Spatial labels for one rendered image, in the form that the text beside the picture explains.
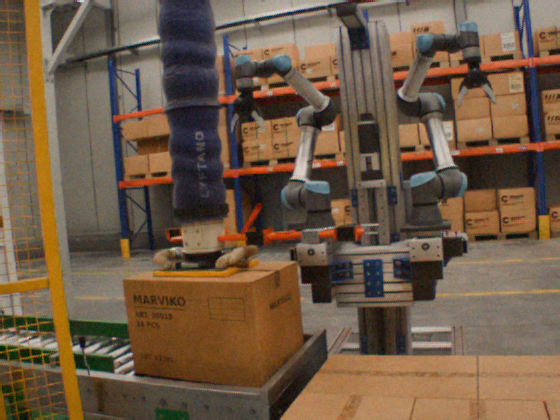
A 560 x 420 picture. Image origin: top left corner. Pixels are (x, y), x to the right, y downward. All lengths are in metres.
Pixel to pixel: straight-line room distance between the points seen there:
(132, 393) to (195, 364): 0.26
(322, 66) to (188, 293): 7.75
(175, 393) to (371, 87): 1.63
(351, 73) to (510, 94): 6.69
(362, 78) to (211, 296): 1.30
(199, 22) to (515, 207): 7.57
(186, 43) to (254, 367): 1.24
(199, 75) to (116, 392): 1.26
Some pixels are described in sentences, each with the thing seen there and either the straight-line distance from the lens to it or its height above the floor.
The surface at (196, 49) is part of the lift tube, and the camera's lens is 2.02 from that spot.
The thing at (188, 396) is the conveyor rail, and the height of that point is 0.56.
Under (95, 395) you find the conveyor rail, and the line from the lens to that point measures 2.15.
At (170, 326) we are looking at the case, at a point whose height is 0.77.
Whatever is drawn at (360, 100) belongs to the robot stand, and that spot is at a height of 1.64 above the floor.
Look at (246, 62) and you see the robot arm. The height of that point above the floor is 1.83.
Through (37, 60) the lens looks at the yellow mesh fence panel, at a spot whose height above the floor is 1.81.
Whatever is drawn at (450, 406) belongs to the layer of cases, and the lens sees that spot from 1.69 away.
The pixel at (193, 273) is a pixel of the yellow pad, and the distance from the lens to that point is 1.95.
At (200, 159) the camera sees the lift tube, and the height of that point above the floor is 1.39.
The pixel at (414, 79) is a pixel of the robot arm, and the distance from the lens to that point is 2.33.
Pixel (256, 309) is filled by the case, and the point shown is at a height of 0.85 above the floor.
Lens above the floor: 1.28
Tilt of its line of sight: 3 degrees down
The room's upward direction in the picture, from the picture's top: 5 degrees counter-clockwise
